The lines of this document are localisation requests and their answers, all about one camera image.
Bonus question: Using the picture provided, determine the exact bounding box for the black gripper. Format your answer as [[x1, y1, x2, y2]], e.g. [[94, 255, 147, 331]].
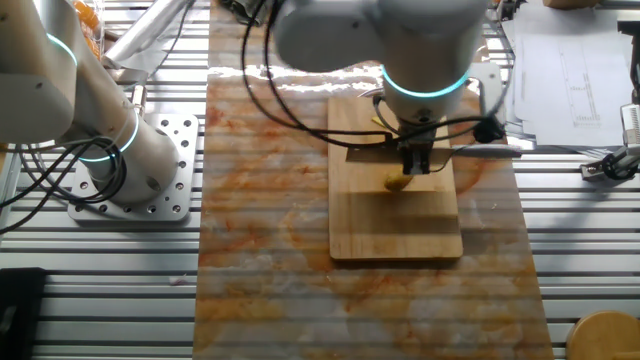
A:
[[396, 118, 437, 178]]

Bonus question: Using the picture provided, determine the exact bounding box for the steel cleaver knife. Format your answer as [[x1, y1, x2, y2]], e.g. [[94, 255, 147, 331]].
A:
[[344, 142, 524, 167]]

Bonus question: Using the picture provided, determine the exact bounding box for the grey green cloth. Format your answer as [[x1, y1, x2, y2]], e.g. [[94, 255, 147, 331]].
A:
[[218, 0, 274, 27]]

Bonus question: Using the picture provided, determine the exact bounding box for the wooden cutting board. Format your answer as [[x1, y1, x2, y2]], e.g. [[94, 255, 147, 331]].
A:
[[326, 94, 465, 262]]

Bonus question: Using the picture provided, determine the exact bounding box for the orange marbled table mat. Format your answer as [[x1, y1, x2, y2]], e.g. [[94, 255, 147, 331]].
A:
[[192, 0, 556, 360]]

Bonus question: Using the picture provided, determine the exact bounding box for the stack of white papers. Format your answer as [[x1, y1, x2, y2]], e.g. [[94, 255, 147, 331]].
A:
[[498, 7, 637, 150]]

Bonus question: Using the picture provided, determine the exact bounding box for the round wooden disc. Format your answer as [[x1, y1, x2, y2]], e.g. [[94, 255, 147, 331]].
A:
[[565, 310, 640, 360]]

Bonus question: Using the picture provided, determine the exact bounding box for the metal cylinder connector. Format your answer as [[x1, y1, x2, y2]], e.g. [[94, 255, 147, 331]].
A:
[[129, 83, 148, 119]]

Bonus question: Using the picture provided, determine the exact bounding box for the white film roll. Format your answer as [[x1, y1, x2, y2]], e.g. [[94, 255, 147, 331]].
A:
[[101, 0, 196, 72]]

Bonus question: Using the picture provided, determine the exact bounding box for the clear plastic fruit package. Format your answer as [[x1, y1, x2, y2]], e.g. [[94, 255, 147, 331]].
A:
[[67, 0, 106, 64]]

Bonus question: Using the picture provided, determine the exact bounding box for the black box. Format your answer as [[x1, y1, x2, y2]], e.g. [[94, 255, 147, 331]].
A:
[[0, 266, 49, 360]]

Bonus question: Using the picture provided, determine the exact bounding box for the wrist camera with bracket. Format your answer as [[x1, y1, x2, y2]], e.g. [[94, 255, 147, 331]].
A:
[[466, 61, 508, 145]]

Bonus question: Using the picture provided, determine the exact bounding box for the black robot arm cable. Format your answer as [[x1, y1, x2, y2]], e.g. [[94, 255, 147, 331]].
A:
[[239, 0, 504, 152]]

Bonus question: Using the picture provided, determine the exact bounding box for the camera on clamp mount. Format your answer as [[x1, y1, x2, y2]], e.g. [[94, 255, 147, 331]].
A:
[[578, 103, 640, 183]]

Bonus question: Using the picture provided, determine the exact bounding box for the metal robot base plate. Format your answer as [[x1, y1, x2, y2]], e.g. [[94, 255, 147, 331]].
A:
[[66, 112, 201, 223]]

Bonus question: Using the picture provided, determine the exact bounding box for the black base cable bundle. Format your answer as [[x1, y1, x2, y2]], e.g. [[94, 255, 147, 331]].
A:
[[0, 132, 132, 236]]

